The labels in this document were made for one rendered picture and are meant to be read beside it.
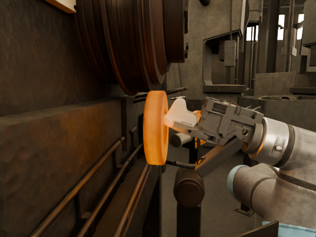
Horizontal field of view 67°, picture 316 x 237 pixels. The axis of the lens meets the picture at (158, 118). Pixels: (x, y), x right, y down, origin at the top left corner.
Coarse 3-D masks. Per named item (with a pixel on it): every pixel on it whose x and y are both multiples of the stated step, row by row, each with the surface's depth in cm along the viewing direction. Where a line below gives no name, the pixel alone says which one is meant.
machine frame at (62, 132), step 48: (0, 0) 32; (0, 48) 33; (48, 48) 43; (0, 96) 33; (48, 96) 44; (96, 96) 66; (0, 144) 26; (48, 144) 35; (96, 144) 52; (0, 192) 26; (48, 192) 35; (96, 192) 53
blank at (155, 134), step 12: (156, 96) 46; (144, 108) 45; (156, 108) 44; (144, 120) 44; (156, 120) 44; (144, 132) 44; (156, 132) 43; (168, 132) 58; (144, 144) 44; (156, 144) 44; (156, 156) 45
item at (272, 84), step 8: (280, 72) 422; (288, 72) 403; (296, 72) 387; (312, 72) 393; (256, 80) 489; (264, 80) 464; (272, 80) 442; (280, 80) 421; (288, 80) 403; (296, 80) 389; (304, 80) 392; (312, 80) 395; (256, 88) 489; (264, 88) 465; (272, 88) 442; (280, 88) 422; (288, 88) 404
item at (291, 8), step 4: (292, 0) 607; (292, 4) 608; (292, 8) 610; (292, 12) 611; (292, 16) 613; (292, 20) 615; (288, 24) 621; (288, 28) 621; (288, 32) 621; (288, 36) 622; (288, 40) 623; (288, 44) 624; (288, 48) 625; (288, 52) 626; (288, 56) 627; (288, 60) 629; (288, 64) 630; (288, 68) 632
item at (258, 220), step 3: (255, 213) 137; (255, 216) 137; (258, 216) 134; (255, 219) 137; (258, 219) 134; (261, 219) 133; (255, 222) 137; (258, 222) 135; (261, 222) 133; (255, 225) 137; (258, 225) 135; (261, 225) 133; (255, 228) 137
